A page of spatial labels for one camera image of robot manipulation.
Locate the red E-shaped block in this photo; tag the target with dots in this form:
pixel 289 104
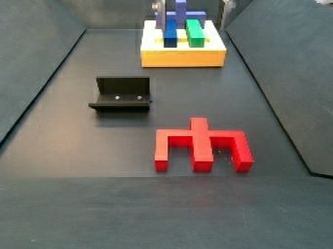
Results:
pixel 202 140

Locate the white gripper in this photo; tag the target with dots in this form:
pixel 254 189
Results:
pixel 159 7

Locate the blue bar block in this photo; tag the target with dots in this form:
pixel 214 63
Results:
pixel 170 34

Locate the black angled holder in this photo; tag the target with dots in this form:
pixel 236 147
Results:
pixel 122 93

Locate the yellow wooden board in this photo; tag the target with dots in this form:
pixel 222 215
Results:
pixel 182 56

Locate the green bar block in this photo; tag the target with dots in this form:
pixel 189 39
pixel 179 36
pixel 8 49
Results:
pixel 194 32

